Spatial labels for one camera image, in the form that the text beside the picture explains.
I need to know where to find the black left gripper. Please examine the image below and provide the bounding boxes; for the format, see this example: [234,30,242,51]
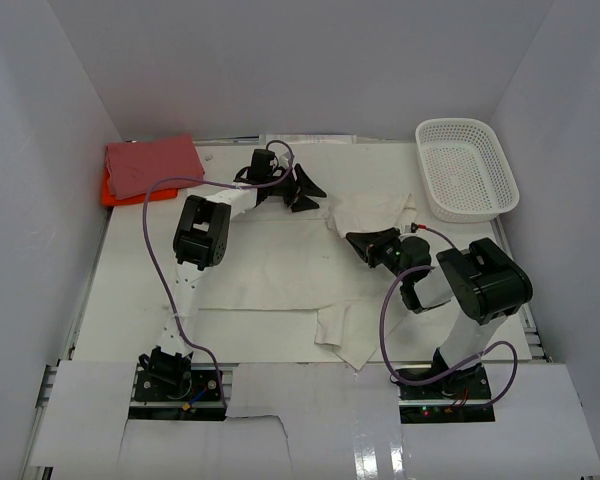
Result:
[265,164,327,213]

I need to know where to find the folded orange t shirt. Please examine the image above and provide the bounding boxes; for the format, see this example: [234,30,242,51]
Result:
[100,169,178,207]

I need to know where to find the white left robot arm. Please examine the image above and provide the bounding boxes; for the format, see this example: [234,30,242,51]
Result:
[139,144,327,399]

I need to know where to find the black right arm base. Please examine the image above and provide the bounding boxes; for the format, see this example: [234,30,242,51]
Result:
[392,365,495,425]

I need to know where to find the white t shirt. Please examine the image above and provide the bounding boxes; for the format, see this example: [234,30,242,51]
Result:
[196,193,417,369]

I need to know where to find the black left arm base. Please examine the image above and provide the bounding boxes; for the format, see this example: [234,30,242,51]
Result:
[128,368,226,422]

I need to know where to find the white perforated plastic basket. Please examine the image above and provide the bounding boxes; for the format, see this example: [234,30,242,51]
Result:
[415,118,520,223]

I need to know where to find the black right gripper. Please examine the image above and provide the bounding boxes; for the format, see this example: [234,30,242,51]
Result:
[347,227,411,284]

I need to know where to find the papers at table back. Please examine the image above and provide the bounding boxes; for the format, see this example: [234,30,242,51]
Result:
[259,134,357,145]

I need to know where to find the folded red t shirt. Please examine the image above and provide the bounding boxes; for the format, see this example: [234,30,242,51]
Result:
[105,134,205,199]

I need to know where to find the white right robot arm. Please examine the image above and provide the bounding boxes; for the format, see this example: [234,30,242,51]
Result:
[345,224,533,399]

